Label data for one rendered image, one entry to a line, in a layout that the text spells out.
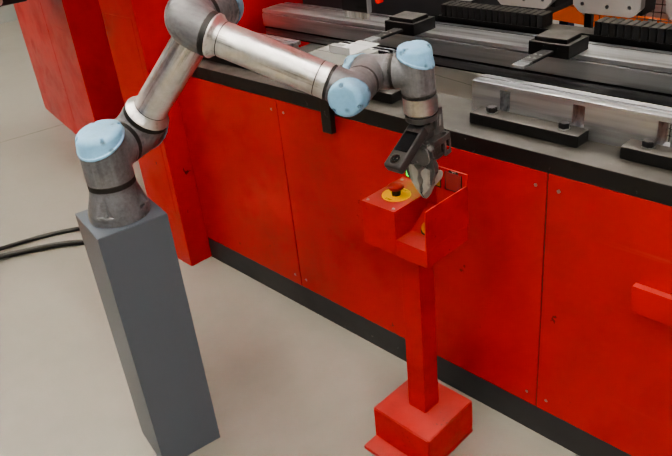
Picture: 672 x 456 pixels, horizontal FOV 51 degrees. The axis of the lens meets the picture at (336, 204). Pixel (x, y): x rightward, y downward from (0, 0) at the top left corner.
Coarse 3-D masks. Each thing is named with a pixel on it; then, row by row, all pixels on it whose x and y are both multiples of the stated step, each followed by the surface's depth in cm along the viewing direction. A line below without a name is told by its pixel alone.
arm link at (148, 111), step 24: (216, 0) 150; (240, 0) 158; (168, 48) 163; (168, 72) 165; (192, 72) 167; (144, 96) 171; (168, 96) 170; (120, 120) 174; (144, 120) 173; (168, 120) 180; (144, 144) 176
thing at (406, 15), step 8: (392, 16) 224; (400, 16) 223; (408, 16) 222; (416, 16) 221; (424, 16) 222; (432, 16) 224; (392, 24) 224; (400, 24) 221; (408, 24) 219; (416, 24) 219; (424, 24) 221; (432, 24) 224; (384, 32) 219; (392, 32) 219; (400, 32) 222; (408, 32) 220; (416, 32) 220; (368, 40) 213; (376, 40) 214
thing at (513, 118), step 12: (480, 108) 183; (480, 120) 180; (492, 120) 177; (504, 120) 175; (516, 120) 174; (528, 120) 173; (540, 120) 172; (516, 132) 173; (528, 132) 171; (540, 132) 168; (552, 132) 166; (564, 132) 165; (576, 132) 164; (588, 132) 165; (564, 144) 165; (576, 144) 163
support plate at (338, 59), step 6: (324, 48) 212; (312, 54) 207; (318, 54) 207; (324, 54) 206; (330, 54) 206; (336, 54) 205; (354, 54) 203; (330, 60) 200; (336, 60) 200; (342, 60) 199; (342, 66) 196
